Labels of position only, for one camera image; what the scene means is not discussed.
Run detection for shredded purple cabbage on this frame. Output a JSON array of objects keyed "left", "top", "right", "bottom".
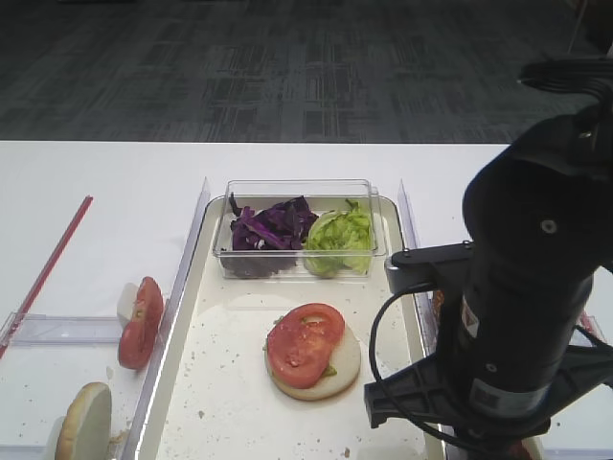
[{"left": 221, "top": 193, "right": 318, "bottom": 279}]

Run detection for tomato slice on bread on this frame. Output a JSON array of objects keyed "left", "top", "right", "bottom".
[{"left": 265, "top": 303, "right": 346, "bottom": 389}]

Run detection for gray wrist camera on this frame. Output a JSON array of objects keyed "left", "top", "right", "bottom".
[{"left": 384, "top": 241, "right": 474, "bottom": 294}]

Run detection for upright tomato slice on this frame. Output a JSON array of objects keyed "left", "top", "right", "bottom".
[{"left": 118, "top": 276, "right": 164, "bottom": 370}]

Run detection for left upper clear crossbar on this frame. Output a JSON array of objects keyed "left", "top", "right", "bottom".
[{"left": 1, "top": 313, "right": 123, "bottom": 347}]

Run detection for black cable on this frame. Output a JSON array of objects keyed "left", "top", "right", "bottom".
[{"left": 369, "top": 281, "right": 461, "bottom": 442}]

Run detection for left bun half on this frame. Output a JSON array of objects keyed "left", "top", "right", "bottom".
[{"left": 54, "top": 381, "right": 112, "bottom": 460}]

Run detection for right long clear rail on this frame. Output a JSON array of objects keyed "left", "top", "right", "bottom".
[{"left": 397, "top": 180, "right": 438, "bottom": 356}]

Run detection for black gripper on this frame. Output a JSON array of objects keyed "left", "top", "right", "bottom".
[{"left": 364, "top": 244, "right": 612, "bottom": 453}]

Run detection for green lettuce leaves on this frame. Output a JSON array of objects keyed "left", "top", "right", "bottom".
[{"left": 304, "top": 199, "right": 373, "bottom": 278}]

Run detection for white support block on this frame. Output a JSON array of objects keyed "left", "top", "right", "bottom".
[{"left": 117, "top": 283, "right": 139, "bottom": 328}]

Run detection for clear plastic container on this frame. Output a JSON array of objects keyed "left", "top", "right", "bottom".
[{"left": 212, "top": 179, "right": 387, "bottom": 279}]

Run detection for left red rod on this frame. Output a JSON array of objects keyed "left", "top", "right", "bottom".
[{"left": 0, "top": 195, "right": 94, "bottom": 357}]

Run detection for white metal tray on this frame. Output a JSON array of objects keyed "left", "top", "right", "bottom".
[{"left": 154, "top": 197, "right": 443, "bottom": 459}]

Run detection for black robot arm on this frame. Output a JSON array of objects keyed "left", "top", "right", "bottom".
[{"left": 364, "top": 57, "right": 612, "bottom": 459}]

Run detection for round white bread slice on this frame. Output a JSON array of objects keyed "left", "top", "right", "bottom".
[{"left": 263, "top": 322, "right": 361, "bottom": 401}]

